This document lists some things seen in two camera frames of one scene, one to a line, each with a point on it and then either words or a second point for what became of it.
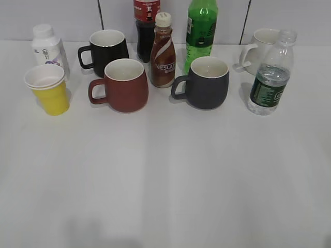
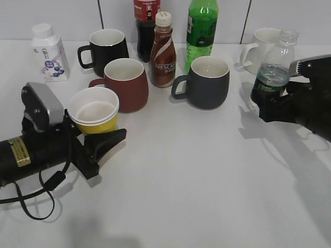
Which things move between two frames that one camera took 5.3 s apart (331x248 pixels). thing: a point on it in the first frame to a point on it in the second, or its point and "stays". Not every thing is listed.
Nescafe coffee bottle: [163, 58] stays
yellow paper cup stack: [48, 82] to [94, 109]
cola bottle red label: [146, 12] stays
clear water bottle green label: [273, 75] stays
